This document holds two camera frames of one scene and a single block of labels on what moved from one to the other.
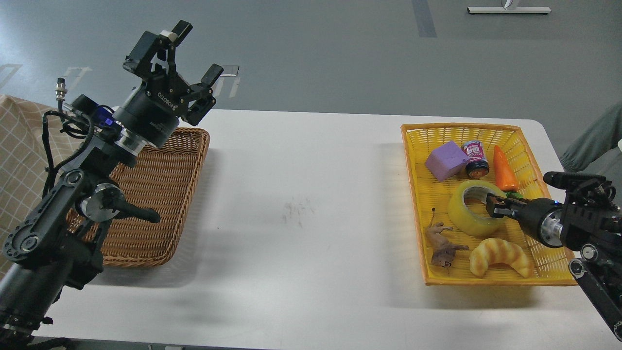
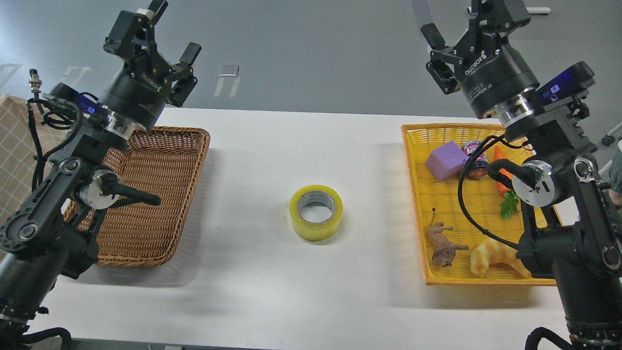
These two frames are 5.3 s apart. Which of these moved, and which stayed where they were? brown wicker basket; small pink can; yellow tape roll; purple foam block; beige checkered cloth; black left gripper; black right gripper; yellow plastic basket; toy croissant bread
Moved: black right gripper; black left gripper; yellow tape roll
Stayed: brown wicker basket; beige checkered cloth; yellow plastic basket; purple foam block; toy croissant bread; small pink can
